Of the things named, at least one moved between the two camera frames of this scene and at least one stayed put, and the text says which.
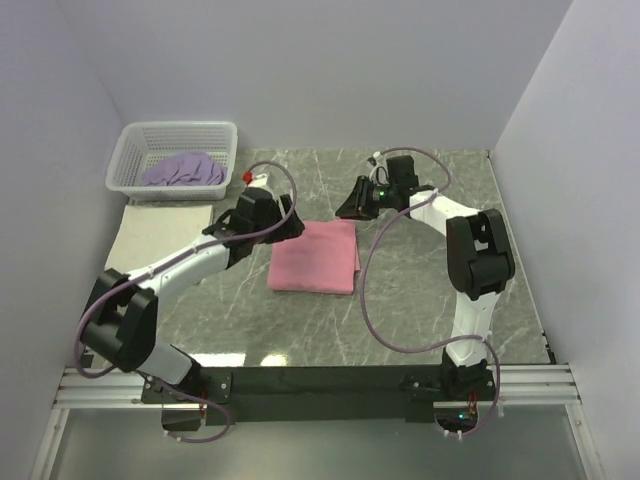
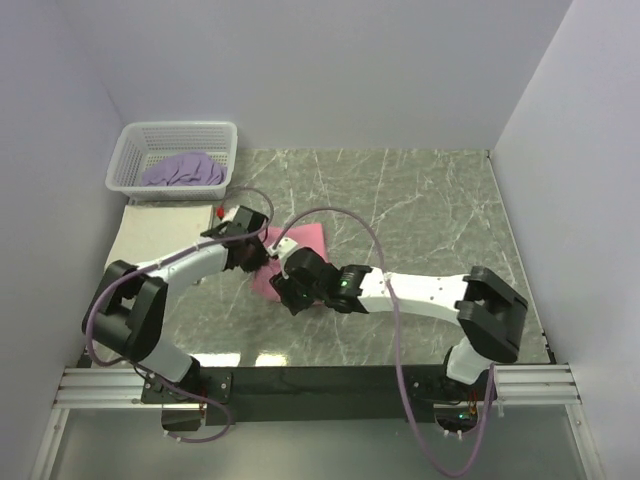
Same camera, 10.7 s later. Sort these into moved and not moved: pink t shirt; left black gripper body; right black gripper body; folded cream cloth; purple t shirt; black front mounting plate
Moved: left black gripper body; pink t shirt; right black gripper body
Not moved: folded cream cloth; black front mounting plate; purple t shirt
